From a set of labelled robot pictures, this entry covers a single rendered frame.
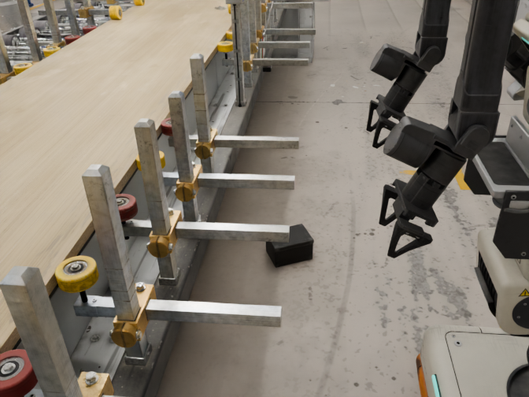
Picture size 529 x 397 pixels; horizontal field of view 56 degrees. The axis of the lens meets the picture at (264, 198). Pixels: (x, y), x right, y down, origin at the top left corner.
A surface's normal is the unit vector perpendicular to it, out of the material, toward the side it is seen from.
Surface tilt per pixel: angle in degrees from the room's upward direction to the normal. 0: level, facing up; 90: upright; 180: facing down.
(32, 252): 0
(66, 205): 0
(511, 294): 90
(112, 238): 90
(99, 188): 90
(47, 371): 90
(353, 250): 0
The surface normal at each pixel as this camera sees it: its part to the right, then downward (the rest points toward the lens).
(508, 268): -0.17, -0.85
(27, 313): -0.11, 0.52
